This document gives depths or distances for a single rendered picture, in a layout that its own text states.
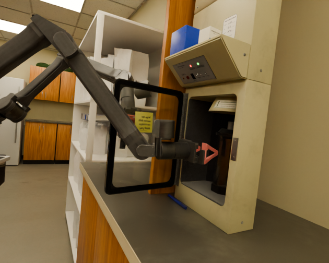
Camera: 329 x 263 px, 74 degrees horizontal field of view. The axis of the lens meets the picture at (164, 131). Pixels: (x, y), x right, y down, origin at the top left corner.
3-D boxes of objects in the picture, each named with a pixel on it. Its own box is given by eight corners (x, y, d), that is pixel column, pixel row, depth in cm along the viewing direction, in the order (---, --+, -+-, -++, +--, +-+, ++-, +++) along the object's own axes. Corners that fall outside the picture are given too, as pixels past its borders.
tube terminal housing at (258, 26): (217, 192, 106) (236, 32, 102) (280, 223, 78) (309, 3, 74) (174, 196, 94) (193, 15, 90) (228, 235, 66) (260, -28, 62)
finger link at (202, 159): (209, 141, 78) (187, 140, 74) (223, 143, 72) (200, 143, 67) (207, 159, 79) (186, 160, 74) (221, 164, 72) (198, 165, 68)
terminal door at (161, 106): (174, 186, 92) (184, 92, 90) (104, 195, 74) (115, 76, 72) (173, 186, 93) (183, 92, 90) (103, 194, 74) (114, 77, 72)
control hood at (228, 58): (185, 87, 92) (188, 63, 91) (247, 79, 63) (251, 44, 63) (161, 83, 86) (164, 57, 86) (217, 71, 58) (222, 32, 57)
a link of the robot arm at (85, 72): (59, 51, 69) (47, 38, 59) (75, 42, 70) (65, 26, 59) (138, 159, 74) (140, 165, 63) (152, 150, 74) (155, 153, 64)
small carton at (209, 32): (208, 52, 74) (210, 35, 74) (219, 49, 70) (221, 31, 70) (197, 48, 72) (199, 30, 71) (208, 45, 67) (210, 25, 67)
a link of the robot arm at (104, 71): (75, 70, 116) (63, 54, 107) (83, 63, 118) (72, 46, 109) (132, 97, 95) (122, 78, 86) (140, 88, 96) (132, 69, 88)
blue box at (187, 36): (190, 62, 88) (192, 39, 88) (206, 57, 80) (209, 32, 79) (169, 56, 84) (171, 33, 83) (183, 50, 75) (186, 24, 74)
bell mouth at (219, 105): (232, 115, 93) (233, 102, 93) (268, 116, 78) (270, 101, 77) (198, 110, 85) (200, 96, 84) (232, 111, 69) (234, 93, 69)
